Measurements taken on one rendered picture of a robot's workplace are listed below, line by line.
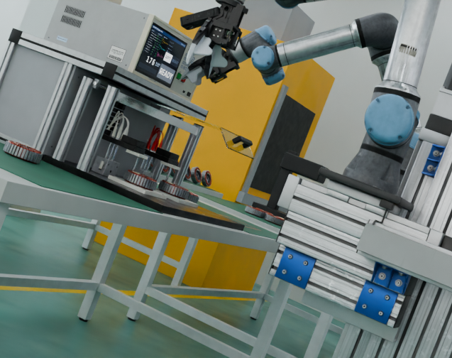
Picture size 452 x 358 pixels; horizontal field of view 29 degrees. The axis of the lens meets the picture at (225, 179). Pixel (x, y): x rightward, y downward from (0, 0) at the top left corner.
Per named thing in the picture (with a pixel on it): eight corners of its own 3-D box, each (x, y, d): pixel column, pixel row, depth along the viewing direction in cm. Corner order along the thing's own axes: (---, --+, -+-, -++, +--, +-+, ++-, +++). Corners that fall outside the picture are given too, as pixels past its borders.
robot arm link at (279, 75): (262, 82, 297) (249, 53, 298) (267, 88, 308) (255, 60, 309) (284, 72, 296) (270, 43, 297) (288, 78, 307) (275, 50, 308)
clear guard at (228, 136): (253, 159, 326) (260, 144, 326) (228, 148, 304) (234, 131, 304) (181, 131, 340) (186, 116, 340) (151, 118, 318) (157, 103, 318)
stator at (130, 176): (160, 193, 295) (164, 183, 295) (142, 188, 285) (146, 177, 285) (135, 182, 301) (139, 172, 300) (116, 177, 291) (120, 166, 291)
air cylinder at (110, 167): (114, 178, 301) (120, 163, 301) (102, 175, 295) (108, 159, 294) (102, 173, 304) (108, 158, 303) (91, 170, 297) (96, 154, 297)
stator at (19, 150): (35, 161, 269) (39, 150, 268) (42, 167, 258) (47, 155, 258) (-1, 148, 264) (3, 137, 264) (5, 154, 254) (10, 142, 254)
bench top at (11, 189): (313, 260, 393) (318, 249, 392) (-1, 202, 193) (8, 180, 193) (131, 182, 435) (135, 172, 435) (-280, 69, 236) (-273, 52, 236)
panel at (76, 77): (142, 182, 344) (171, 109, 344) (42, 153, 285) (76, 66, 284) (140, 181, 345) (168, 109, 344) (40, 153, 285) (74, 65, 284)
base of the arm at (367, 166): (399, 199, 238) (414, 164, 238) (391, 193, 224) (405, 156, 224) (348, 179, 244) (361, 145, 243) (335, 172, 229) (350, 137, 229)
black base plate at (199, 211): (243, 231, 324) (245, 225, 324) (160, 212, 266) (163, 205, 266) (139, 187, 343) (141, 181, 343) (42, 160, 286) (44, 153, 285)
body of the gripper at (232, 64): (204, 79, 307) (234, 63, 304) (196, 58, 310) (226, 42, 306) (213, 84, 314) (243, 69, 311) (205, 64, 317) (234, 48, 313)
